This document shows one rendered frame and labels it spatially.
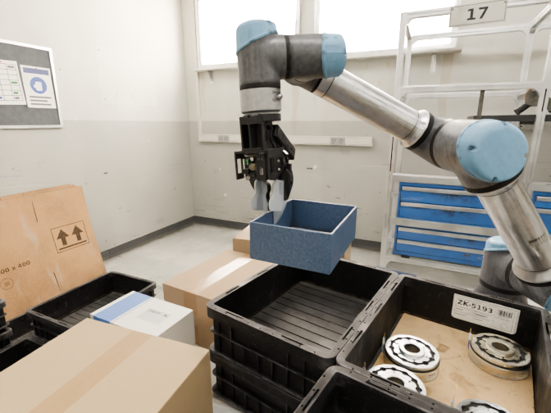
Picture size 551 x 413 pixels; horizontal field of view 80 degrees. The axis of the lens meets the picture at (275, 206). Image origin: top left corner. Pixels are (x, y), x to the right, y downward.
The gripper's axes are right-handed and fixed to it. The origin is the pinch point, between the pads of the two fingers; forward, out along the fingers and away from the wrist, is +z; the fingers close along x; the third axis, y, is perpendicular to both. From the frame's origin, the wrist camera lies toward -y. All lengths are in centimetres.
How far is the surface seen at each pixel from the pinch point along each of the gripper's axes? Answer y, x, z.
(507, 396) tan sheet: -4, 42, 32
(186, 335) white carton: 7.5, -20.7, 27.5
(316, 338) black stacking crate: -5.0, 6.1, 29.5
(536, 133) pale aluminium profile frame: -196, 81, -7
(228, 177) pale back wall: -277, -203, 32
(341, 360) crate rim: 12.0, 16.9, 20.1
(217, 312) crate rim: 9.1, -9.6, 18.5
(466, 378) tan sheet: -5.7, 36.1, 31.5
